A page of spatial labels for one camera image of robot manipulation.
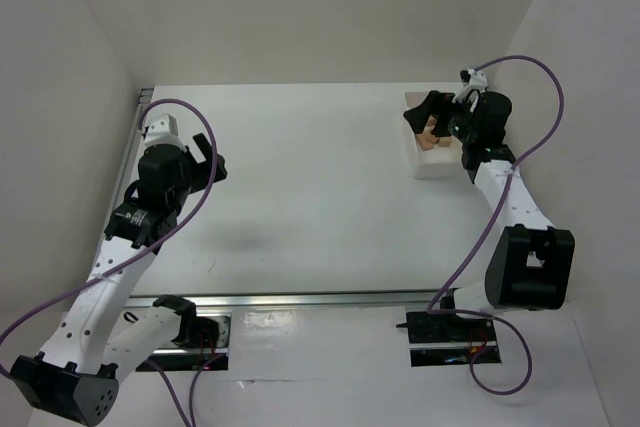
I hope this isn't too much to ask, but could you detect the white plastic bin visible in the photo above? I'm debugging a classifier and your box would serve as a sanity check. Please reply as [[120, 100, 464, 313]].
[[401, 115, 465, 180]]

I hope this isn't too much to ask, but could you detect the short rectangular wood block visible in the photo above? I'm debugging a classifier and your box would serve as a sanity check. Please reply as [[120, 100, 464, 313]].
[[415, 132, 439, 151]]

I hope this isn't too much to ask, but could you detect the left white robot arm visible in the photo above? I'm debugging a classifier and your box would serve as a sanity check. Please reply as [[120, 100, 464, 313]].
[[10, 134, 227, 426]]

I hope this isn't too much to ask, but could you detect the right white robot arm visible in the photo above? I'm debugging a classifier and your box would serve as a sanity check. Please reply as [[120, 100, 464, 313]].
[[403, 90, 575, 317]]

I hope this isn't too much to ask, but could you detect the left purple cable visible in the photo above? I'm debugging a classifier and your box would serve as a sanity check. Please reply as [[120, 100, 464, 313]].
[[0, 99, 219, 427]]

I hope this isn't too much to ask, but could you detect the purple cable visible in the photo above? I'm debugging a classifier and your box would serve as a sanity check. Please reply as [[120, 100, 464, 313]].
[[0, 99, 219, 427], [428, 55, 565, 395]]

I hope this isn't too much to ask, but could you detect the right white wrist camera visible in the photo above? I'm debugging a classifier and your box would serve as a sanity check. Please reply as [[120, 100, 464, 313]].
[[453, 68, 488, 103]]

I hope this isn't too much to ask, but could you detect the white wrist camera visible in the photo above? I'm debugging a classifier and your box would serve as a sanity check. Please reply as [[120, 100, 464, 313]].
[[453, 68, 488, 103], [142, 114, 183, 149]]

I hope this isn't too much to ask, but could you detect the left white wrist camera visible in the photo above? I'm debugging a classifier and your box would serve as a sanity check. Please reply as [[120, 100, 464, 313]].
[[142, 114, 183, 149]]

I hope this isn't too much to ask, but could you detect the aluminium left rail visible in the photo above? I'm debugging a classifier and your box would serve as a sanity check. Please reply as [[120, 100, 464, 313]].
[[116, 87, 154, 201]]

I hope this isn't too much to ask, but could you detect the aluminium rail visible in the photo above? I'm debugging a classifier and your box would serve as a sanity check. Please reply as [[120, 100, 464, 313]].
[[122, 289, 456, 309], [116, 87, 154, 201]]

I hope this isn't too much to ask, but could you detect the aluminium front rail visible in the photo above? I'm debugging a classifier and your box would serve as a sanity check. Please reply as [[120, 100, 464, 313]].
[[122, 289, 456, 309]]

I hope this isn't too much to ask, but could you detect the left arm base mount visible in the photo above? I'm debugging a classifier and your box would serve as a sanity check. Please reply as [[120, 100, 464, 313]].
[[149, 315, 231, 372]]

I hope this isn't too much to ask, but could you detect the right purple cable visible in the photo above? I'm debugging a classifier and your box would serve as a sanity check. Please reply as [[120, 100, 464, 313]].
[[428, 55, 565, 395]]

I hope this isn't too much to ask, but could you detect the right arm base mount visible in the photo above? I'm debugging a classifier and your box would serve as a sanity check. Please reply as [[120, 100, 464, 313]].
[[396, 311, 501, 367]]

